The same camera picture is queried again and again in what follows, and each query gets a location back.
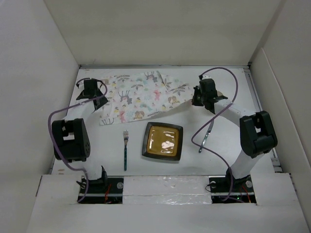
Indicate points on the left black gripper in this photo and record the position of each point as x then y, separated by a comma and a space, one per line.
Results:
102, 101

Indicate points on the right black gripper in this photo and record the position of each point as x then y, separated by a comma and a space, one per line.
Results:
194, 101

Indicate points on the floral patterned cloth napkin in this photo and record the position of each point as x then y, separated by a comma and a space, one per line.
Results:
141, 96

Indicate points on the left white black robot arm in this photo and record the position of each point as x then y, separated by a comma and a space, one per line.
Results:
67, 126

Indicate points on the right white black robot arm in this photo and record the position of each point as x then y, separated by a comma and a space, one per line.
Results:
257, 134

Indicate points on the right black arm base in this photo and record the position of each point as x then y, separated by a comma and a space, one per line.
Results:
223, 189

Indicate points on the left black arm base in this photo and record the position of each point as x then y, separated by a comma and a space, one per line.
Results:
104, 190

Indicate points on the silver table knife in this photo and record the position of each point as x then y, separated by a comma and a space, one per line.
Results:
206, 136

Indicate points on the square black brown plate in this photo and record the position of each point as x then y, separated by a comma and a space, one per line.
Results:
162, 141

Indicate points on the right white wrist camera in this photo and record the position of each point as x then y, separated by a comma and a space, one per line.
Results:
205, 76

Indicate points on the fork with teal handle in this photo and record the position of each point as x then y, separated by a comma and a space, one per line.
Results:
125, 139

